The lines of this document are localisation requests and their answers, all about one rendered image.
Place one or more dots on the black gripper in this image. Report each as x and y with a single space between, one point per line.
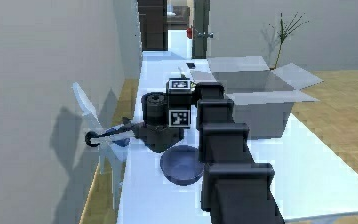
155 113

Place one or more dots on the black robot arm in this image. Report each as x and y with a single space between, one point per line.
233 173

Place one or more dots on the blue bowl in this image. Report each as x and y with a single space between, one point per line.
182 166

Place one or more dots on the small black flat object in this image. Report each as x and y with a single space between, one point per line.
191 65

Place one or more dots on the dark brown cupboard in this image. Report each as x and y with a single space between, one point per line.
153 23

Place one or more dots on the small red object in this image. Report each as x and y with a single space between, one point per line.
189 32

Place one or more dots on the dark grey room door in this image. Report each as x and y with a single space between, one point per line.
200 20

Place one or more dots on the grey open cardboard box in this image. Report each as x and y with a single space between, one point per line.
253 100

